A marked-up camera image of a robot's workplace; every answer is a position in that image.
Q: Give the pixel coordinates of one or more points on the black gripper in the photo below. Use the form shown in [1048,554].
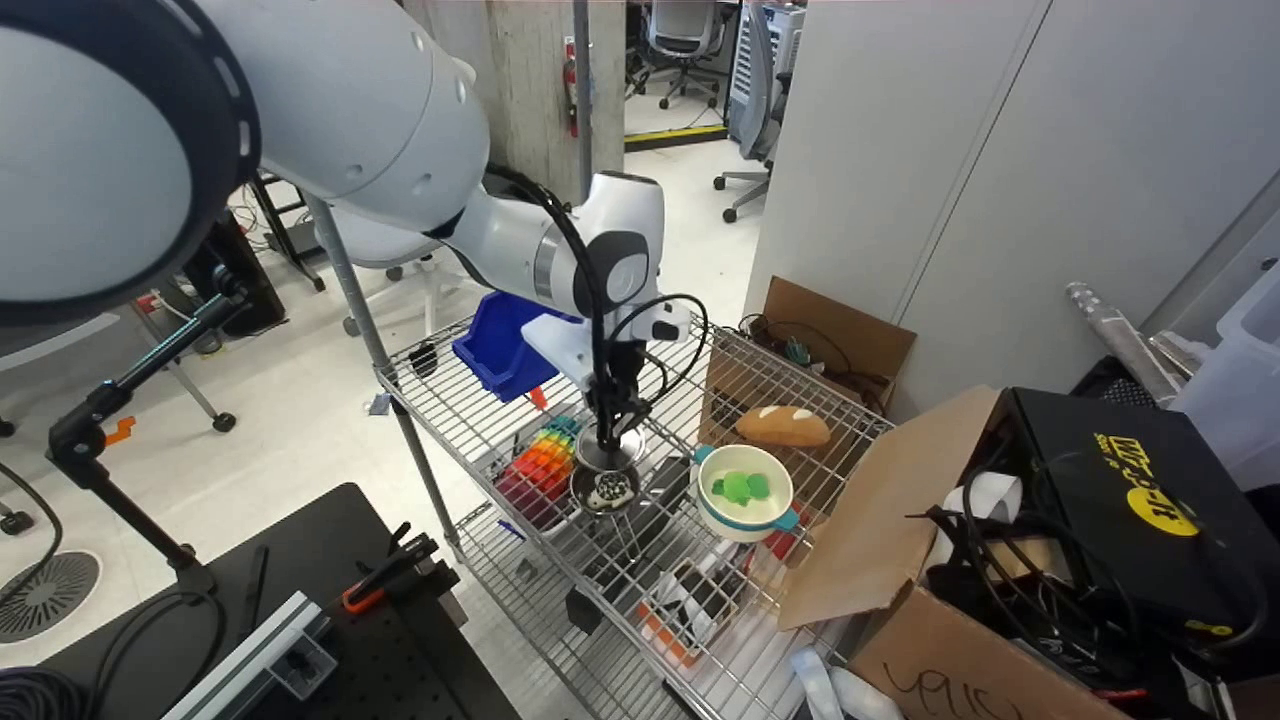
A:
[616,358]

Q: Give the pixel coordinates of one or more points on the silver metal bowl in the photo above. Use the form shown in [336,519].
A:
[611,488]

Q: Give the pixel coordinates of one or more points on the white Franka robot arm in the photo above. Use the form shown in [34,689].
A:
[334,106]

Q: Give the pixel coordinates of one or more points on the silver metal pot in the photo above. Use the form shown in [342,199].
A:
[662,514]

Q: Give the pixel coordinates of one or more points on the rainbow coloured stacking toy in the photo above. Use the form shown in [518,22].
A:
[540,465]

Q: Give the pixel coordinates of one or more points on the blue plastic storage bin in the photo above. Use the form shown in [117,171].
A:
[500,350]

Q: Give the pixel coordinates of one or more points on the green toy vegetable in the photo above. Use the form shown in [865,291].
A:
[743,488]

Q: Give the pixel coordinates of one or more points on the brown bread loaf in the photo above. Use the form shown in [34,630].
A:
[780,425]

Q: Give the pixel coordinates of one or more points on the orange white package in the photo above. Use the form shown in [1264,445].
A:
[684,619]

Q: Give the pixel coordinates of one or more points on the small open cardboard box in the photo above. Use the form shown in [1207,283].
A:
[829,334]

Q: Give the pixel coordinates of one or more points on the black orange clamp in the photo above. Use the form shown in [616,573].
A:
[393,573]

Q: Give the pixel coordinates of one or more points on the large open cardboard box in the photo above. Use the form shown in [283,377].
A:
[882,535]

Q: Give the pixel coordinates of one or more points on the white plastic bottle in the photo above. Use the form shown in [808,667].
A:
[843,693]

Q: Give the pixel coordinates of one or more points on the grey mesh office chair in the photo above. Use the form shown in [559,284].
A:
[760,67]

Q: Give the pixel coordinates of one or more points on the silver aluminium extrusion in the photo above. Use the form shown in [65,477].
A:
[244,663]

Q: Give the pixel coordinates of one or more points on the black bag yellow logo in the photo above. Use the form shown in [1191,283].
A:
[1066,452]

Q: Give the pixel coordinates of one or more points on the round grey floor base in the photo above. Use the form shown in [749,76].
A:
[44,597]

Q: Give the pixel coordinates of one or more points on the clear plastic storage tub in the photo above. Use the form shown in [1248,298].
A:
[1234,386]

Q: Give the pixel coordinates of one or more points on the metal cart post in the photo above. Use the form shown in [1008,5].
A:
[363,307]
[581,82]

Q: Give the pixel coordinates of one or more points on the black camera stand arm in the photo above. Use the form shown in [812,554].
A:
[115,502]

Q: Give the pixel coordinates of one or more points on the silver metal rail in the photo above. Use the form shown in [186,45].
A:
[1121,336]

